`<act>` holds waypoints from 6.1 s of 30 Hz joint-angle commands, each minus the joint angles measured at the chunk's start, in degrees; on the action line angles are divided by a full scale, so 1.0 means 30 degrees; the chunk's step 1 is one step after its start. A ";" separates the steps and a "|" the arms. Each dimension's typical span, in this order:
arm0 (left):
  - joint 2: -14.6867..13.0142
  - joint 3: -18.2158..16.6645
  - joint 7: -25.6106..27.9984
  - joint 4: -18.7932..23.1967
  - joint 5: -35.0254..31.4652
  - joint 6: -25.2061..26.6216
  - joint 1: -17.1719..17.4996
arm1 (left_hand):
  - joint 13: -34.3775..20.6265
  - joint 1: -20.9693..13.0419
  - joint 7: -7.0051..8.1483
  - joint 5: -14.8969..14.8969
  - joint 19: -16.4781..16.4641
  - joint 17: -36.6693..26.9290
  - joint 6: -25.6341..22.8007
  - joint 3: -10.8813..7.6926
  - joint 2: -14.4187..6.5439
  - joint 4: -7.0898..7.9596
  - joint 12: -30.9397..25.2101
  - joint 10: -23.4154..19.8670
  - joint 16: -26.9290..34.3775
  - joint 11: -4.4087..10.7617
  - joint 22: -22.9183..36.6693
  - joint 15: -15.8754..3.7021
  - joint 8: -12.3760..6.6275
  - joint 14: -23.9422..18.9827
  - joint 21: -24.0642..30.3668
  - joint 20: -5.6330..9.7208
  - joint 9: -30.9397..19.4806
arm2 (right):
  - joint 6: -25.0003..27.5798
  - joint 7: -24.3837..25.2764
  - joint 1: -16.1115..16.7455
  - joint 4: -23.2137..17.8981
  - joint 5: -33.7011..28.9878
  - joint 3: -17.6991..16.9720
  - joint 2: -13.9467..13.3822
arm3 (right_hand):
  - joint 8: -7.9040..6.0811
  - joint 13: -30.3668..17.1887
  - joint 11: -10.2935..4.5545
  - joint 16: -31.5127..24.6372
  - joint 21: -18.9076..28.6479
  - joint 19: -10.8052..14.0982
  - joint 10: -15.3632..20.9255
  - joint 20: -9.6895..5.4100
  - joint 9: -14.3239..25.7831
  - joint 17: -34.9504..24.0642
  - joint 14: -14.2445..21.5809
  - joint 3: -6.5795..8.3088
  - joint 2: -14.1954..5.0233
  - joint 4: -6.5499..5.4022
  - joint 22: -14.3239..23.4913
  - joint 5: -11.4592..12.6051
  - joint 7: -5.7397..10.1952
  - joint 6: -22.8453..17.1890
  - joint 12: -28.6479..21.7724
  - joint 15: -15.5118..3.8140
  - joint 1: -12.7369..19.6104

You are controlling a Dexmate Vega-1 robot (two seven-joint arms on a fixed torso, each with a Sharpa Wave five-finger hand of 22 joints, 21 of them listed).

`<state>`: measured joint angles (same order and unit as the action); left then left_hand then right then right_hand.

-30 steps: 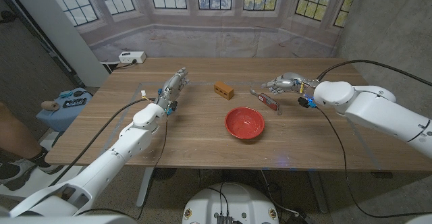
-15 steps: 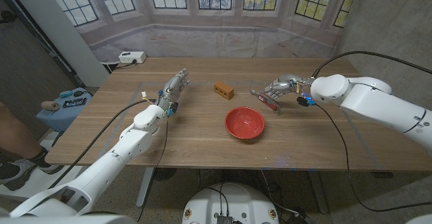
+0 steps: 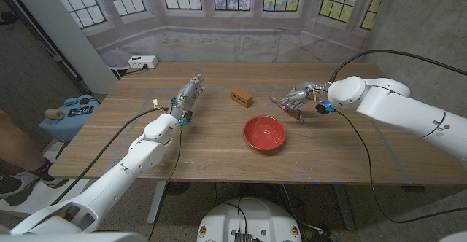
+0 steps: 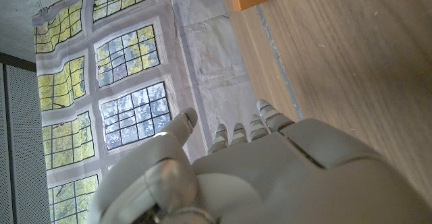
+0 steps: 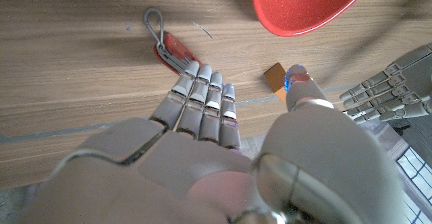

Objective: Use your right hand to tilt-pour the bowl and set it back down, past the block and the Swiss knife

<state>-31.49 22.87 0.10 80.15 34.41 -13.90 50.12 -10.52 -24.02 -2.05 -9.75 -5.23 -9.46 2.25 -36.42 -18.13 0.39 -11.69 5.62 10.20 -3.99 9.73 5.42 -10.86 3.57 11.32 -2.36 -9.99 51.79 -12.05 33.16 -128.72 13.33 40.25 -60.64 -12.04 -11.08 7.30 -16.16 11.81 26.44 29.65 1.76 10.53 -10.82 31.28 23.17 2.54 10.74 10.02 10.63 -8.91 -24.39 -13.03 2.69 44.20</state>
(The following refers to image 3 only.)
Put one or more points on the black small mouse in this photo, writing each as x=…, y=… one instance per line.
x=85, y=100

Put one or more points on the red speckled bowl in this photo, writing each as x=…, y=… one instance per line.
x=264, y=132

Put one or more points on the red Swiss knife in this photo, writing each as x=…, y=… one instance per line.
x=295, y=114

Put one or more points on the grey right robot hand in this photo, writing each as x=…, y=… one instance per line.
x=303, y=95

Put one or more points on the white floor mat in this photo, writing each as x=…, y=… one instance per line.
x=40, y=202

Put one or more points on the person's bare leg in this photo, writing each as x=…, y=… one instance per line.
x=16, y=143

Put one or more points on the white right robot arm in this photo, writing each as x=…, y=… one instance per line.
x=397, y=111

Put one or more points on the teal small gadget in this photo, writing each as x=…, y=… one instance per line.
x=70, y=101

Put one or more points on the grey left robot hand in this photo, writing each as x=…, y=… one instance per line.
x=188, y=96

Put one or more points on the blue box stool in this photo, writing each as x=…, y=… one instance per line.
x=62, y=127

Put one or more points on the grey table leg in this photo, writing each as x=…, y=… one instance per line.
x=157, y=202
x=343, y=207

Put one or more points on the orange brick block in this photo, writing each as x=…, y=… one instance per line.
x=241, y=97

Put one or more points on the grey black sneaker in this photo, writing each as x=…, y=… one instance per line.
x=25, y=187

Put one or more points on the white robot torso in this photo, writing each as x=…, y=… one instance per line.
x=250, y=220

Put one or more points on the black flat remote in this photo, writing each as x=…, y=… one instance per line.
x=81, y=111

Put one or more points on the printed window backdrop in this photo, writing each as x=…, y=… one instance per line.
x=233, y=45

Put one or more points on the black round floor fan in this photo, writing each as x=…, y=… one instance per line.
x=178, y=188

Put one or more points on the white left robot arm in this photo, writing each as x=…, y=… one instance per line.
x=116, y=176

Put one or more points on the white power strip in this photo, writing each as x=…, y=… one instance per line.
x=143, y=61

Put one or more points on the brown twine roll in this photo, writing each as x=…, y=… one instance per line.
x=54, y=114

